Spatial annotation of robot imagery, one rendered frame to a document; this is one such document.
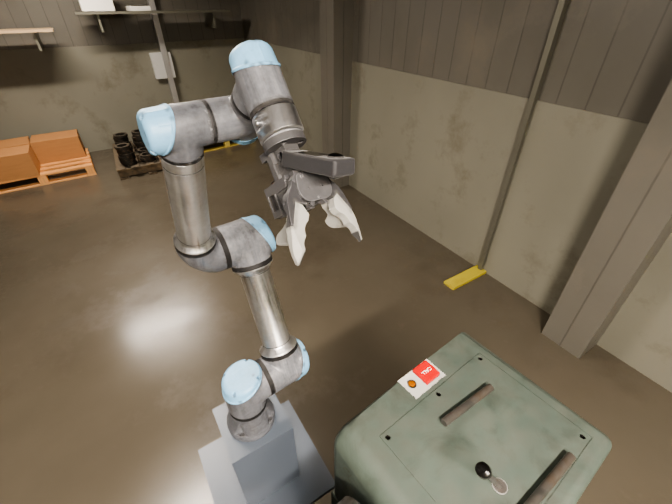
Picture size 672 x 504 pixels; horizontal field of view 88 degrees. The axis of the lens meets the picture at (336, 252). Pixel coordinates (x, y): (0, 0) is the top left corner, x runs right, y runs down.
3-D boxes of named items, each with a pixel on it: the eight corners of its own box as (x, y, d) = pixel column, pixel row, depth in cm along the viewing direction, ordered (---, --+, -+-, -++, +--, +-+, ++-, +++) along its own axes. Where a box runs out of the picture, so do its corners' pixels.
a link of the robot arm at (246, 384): (220, 397, 108) (211, 370, 100) (260, 374, 115) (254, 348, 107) (236, 428, 100) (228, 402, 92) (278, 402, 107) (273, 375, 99)
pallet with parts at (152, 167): (168, 143, 655) (161, 116, 626) (186, 167, 562) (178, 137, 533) (111, 153, 613) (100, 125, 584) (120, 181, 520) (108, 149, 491)
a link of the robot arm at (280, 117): (304, 103, 57) (264, 101, 51) (314, 130, 57) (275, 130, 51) (279, 126, 62) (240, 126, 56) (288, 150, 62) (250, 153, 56)
